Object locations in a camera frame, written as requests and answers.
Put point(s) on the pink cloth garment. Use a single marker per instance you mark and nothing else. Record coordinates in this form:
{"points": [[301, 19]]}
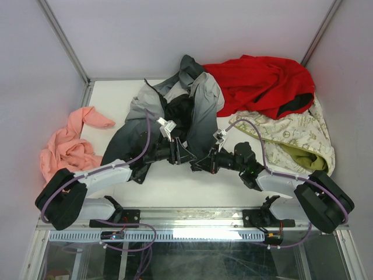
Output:
{"points": [[66, 149]]}

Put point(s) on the white slotted cable duct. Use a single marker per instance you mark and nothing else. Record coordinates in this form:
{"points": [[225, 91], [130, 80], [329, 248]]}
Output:
{"points": [[175, 235]]}

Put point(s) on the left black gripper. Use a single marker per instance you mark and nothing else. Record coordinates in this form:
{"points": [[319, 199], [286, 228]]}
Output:
{"points": [[183, 156]]}

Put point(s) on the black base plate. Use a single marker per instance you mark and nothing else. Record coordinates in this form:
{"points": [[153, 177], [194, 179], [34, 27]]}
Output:
{"points": [[252, 218], [129, 218]]}

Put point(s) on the left aluminium corner post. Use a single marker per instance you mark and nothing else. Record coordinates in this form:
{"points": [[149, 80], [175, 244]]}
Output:
{"points": [[62, 38]]}

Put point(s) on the red jacket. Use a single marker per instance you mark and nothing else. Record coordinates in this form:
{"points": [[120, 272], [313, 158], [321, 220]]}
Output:
{"points": [[272, 86]]}

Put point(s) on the aluminium corner post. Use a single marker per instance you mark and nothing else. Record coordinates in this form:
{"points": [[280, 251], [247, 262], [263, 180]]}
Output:
{"points": [[62, 38], [325, 23]]}

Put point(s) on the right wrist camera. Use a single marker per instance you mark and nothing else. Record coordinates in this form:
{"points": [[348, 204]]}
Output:
{"points": [[220, 136]]}

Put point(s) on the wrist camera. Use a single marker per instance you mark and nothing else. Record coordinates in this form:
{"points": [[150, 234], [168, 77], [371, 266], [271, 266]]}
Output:
{"points": [[220, 136], [166, 127]]}

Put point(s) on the aluminium front rail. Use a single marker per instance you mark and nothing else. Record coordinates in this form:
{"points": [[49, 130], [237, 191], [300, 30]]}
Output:
{"points": [[171, 218]]}

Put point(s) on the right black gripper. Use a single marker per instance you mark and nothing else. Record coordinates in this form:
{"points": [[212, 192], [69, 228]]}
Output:
{"points": [[210, 163]]}

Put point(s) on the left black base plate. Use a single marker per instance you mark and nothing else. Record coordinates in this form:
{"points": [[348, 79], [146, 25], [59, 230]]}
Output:
{"points": [[129, 218]]}

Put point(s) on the cream patterned garment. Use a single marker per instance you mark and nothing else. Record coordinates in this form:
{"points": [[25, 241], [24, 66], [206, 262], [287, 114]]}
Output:
{"points": [[297, 142]]}

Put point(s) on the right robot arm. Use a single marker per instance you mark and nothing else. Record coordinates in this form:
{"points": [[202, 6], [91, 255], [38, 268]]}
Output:
{"points": [[315, 198]]}

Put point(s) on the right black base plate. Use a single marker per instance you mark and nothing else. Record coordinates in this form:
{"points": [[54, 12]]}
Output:
{"points": [[252, 218]]}

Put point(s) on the dark grey zip jacket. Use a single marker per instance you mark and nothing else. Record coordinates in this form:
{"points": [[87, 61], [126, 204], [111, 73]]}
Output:
{"points": [[191, 98]]}

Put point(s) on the right aluminium corner post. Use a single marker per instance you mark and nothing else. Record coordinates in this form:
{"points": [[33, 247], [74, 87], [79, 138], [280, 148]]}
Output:
{"points": [[325, 23]]}

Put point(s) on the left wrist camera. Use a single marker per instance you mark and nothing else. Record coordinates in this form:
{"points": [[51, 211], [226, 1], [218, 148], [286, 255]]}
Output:
{"points": [[166, 127]]}

